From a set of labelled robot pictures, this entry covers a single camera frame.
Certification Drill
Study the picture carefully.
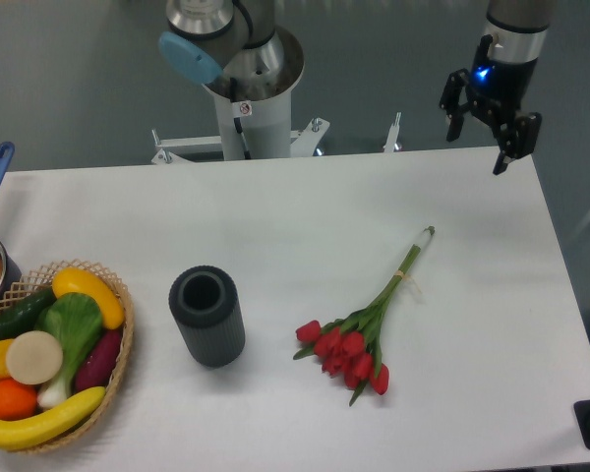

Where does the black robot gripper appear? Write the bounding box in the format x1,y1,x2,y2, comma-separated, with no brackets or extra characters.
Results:
439,59,542,175

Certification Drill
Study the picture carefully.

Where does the red tulip flower bouquet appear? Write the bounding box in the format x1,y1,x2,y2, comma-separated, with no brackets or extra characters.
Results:
293,225,436,405

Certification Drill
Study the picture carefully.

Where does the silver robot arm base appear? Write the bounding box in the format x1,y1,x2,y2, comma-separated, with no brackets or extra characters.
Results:
158,1,305,142

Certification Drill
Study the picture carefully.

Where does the dark grey ribbed vase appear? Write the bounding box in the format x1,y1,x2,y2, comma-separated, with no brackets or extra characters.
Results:
168,265,246,368

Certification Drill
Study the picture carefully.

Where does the green bok choy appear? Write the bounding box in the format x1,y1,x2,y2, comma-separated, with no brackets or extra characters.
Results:
35,293,102,410

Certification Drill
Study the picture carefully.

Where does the purple sweet potato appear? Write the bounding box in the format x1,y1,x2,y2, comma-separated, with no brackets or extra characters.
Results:
74,330,122,392

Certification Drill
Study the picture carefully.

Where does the woven wicker basket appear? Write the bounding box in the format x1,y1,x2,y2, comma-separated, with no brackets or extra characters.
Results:
0,260,135,453

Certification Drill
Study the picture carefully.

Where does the dark green cucumber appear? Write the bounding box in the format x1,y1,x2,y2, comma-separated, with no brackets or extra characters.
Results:
0,287,56,341

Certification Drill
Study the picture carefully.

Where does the beige round disc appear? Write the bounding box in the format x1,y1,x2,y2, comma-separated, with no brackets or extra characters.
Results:
6,330,63,385

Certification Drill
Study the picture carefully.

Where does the orange fruit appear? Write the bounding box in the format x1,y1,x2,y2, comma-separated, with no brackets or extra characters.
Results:
0,379,37,421

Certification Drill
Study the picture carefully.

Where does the yellow banana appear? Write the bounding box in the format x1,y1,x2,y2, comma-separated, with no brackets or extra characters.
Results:
0,386,106,451

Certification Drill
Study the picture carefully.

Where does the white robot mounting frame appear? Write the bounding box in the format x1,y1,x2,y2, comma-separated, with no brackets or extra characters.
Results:
149,111,403,165

